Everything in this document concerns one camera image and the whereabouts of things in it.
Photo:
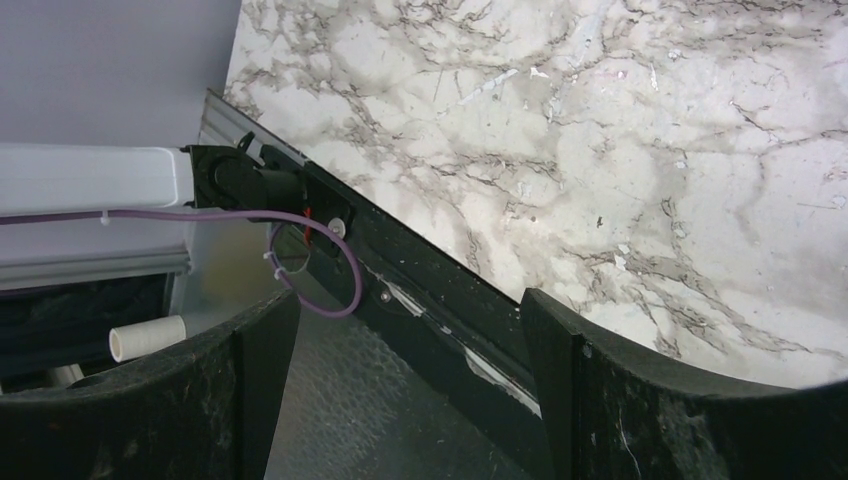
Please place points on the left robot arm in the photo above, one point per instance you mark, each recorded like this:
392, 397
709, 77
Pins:
64, 208

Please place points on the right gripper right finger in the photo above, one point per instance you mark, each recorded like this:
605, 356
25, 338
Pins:
614, 409

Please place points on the aluminium frame rail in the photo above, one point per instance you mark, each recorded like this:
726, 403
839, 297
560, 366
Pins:
222, 124

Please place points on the white plastic pipe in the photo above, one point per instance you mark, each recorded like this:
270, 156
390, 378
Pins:
133, 341

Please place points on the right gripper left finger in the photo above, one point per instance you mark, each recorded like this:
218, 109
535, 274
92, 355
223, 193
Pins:
204, 408

